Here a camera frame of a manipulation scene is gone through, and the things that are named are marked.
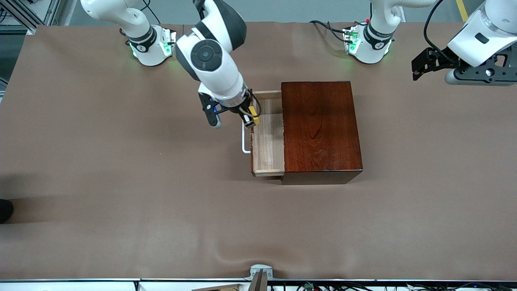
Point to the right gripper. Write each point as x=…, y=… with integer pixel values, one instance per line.
x=241, y=110

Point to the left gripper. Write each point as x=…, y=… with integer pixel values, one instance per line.
x=437, y=57

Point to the yellow cube block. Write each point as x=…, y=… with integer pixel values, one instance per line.
x=254, y=115

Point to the light wood drawer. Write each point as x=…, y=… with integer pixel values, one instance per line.
x=268, y=149

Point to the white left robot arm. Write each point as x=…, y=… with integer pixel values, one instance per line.
x=379, y=36

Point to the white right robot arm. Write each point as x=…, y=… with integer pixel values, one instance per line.
x=210, y=56

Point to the dark brown wooden cabinet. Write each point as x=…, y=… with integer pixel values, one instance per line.
x=319, y=129

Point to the brown table cover cloth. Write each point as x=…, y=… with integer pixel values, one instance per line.
x=121, y=182

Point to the brown cardboard piece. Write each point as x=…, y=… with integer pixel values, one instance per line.
x=222, y=288

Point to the black round object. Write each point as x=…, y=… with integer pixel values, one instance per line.
x=5, y=210

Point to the grey metal bracket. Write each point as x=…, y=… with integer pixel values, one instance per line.
x=260, y=270

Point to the white table frame rail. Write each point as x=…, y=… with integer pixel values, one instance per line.
x=80, y=285

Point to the aluminium frame profile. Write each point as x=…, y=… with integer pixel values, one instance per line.
x=24, y=16

